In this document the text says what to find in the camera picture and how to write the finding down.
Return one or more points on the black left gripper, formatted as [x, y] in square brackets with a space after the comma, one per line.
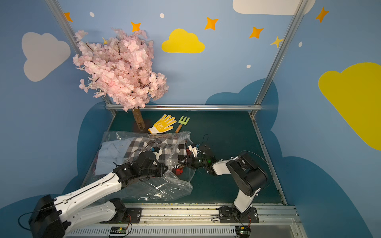
[162, 169]

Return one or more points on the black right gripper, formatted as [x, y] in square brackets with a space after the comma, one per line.
[190, 162]

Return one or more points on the clear plastic vacuum bag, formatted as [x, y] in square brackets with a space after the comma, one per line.
[169, 187]

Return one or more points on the black white checkered shirt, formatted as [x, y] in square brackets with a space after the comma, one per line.
[172, 145]

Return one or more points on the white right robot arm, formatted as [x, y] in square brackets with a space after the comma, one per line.
[248, 175]

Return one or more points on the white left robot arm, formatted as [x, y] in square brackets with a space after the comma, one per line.
[56, 217]

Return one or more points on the light blue shirt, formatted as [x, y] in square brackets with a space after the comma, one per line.
[110, 154]

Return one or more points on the red black checkered cloth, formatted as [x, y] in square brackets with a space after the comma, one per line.
[178, 171]

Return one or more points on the green garden hand fork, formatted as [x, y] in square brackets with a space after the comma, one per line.
[182, 122]

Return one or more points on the yellow work glove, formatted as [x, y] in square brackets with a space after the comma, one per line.
[164, 124]

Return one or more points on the left green circuit board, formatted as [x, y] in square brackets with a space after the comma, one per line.
[118, 231]

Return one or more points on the green circuit board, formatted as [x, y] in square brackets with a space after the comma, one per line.
[242, 231]
[118, 231]

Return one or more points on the right green circuit board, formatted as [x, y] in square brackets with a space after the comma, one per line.
[242, 231]

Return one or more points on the pink artificial blossom tree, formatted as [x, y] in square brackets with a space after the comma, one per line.
[121, 68]

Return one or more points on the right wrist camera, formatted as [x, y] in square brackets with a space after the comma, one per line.
[194, 149]

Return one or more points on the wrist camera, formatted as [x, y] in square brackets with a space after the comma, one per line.
[155, 154]
[194, 149]

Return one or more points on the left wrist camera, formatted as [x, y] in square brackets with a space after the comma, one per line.
[155, 154]

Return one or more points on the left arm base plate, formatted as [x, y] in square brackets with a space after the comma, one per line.
[124, 216]

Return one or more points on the aluminium mounting rail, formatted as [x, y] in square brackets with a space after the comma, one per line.
[199, 221]

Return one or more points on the aluminium frame back bar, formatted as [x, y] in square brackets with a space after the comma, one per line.
[202, 107]

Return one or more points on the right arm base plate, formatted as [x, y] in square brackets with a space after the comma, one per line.
[233, 215]

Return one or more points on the right aluminium frame post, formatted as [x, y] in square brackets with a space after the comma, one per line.
[289, 35]

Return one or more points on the aluminium frame post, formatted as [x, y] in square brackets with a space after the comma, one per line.
[289, 35]
[60, 16]

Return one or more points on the left aluminium frame post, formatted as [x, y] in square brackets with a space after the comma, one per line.
[60, 16]

